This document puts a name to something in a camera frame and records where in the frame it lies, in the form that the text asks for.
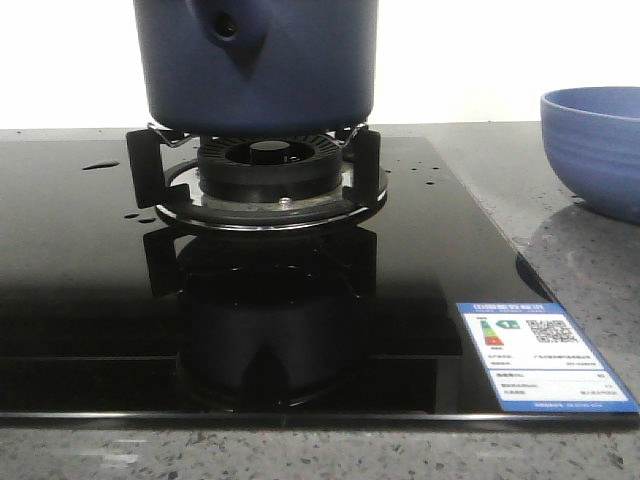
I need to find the light blue plastic bowl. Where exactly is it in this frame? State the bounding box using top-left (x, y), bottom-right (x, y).
top-left (540, 86), bottom-right (639, 224)

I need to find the black gas burner head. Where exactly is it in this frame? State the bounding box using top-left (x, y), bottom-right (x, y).
top-left (197, 135), bottom-right (342, 203)

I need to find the blue energy label sticker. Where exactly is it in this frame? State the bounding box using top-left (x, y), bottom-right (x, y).
top-left (457, 302), bottom-right (639, 414)

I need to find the black glass gas stove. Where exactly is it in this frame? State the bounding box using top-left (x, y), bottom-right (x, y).
top-left (1, 138), bottom-right (639, 430)

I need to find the black metal pot support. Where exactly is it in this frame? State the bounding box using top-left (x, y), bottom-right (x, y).
top-left (126, 125), bottom-right (387, 232)

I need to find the dark blue cooking pot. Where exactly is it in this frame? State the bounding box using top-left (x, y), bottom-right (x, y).
top-left (133, 0), bottom-right (378, 136)

